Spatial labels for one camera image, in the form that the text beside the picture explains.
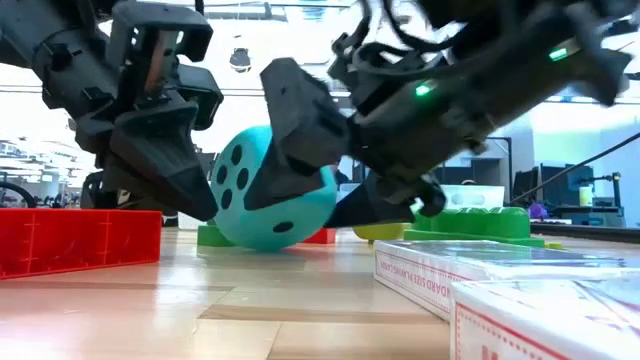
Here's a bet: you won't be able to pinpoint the pink-backed playing card deck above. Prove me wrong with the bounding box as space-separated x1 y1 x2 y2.
372 238 640 323

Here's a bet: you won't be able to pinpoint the small red toy block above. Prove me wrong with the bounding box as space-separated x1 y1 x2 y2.
301 227 338 246

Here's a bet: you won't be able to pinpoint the teal plush dice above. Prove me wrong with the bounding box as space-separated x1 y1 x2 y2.
209 124 339 253

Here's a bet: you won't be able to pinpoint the black ceiling cord reel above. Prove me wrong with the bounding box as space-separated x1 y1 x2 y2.
229 47 253 74

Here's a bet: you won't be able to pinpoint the black desk stand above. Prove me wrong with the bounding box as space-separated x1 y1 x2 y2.
579 171 624 217

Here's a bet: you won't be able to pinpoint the black aluminium table frame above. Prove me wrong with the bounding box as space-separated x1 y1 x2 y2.
509 132 640 245

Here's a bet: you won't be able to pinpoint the black rig frame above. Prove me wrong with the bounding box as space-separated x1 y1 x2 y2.
487 135 513 187

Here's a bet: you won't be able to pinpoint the wide green toy block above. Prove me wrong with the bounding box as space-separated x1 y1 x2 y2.
403 206 547 250

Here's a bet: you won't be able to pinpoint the dark desk monitor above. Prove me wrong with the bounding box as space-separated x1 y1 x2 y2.
514 163 596 206

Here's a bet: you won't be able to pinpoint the small green toy block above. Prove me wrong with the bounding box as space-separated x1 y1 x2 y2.
196 223 236 248

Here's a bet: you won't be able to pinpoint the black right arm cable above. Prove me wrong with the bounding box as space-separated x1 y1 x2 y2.
332 0 501 81

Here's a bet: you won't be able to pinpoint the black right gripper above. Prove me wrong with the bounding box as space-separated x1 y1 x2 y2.
243 29 521 229

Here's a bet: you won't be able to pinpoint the large red toy block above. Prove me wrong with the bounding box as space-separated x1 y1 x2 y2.
0 207 164 281

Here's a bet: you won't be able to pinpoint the yellow-green bowl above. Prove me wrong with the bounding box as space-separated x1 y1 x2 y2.
352 222 412 242

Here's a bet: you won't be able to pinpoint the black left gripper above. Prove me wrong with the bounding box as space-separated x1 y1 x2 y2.
32 29 225 223

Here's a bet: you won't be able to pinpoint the clear plastic bin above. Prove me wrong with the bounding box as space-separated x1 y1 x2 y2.
439 184 506 211

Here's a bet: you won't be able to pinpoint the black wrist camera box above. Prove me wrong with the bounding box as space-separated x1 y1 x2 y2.
107 0 215 69

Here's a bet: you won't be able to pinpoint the red-backed playing card deck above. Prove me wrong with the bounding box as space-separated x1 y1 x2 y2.
448 277 640 360

